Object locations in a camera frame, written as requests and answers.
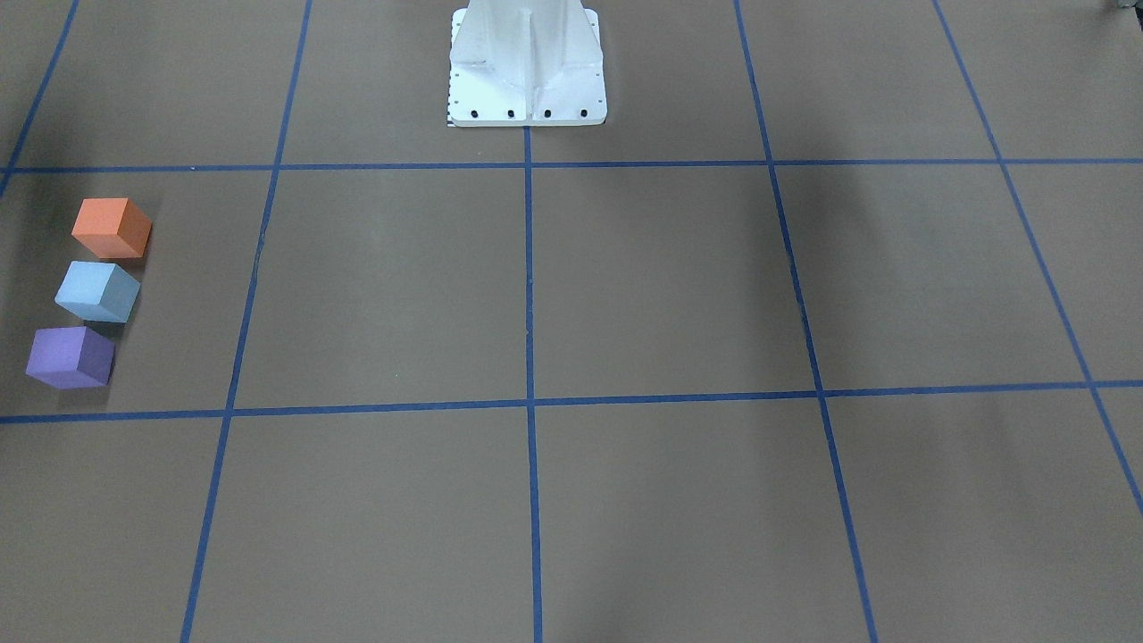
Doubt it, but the light blue foam block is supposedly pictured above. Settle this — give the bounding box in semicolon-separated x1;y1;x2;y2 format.
54;262;139;324

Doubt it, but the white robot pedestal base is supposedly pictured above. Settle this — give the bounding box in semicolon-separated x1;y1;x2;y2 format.
446;1;608;128

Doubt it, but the orange foam block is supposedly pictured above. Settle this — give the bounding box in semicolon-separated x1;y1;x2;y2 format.
71;198;154;259

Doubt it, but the purple foam block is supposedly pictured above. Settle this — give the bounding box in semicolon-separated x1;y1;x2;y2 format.
25;325;117;389

